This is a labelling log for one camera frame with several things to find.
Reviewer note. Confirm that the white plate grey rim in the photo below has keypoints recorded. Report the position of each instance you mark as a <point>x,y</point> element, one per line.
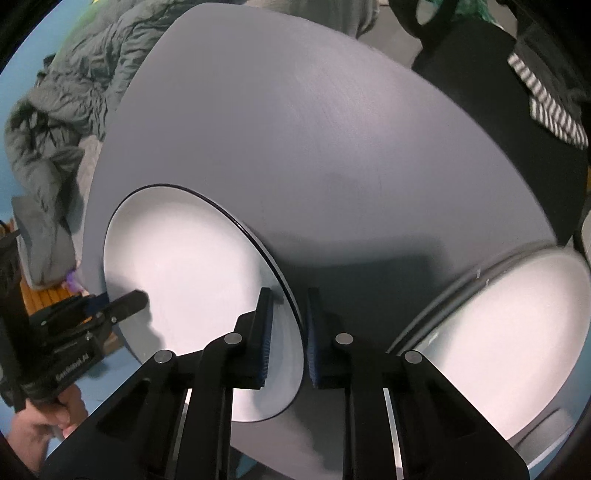
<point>498,341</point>

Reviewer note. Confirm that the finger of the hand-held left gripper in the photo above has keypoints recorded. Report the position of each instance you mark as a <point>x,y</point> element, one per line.
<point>127,305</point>
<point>69,311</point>

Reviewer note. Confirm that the white plate black rim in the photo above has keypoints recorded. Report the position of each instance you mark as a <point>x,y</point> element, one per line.
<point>184,258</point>

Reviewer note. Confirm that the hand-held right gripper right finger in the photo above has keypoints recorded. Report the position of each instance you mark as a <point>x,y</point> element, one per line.
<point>315,341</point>

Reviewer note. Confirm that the small purple object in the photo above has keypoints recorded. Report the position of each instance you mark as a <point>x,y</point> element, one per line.
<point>71,279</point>

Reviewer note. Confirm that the wooden slatted board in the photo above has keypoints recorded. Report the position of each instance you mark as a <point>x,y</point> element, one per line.
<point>44,300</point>

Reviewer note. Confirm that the striped cloth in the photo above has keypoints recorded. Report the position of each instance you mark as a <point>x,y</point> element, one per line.
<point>551,110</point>

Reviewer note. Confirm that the dark grey cloth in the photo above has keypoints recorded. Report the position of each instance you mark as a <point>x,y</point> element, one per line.
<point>549,60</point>

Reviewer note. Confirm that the green patterned cloth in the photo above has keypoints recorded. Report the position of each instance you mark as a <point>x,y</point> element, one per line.
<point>482,8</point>

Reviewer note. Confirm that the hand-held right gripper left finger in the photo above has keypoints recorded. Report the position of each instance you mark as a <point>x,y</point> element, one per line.
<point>264,332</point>

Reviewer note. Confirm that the person's left hand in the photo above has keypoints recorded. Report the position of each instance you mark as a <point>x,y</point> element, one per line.
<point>44,424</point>

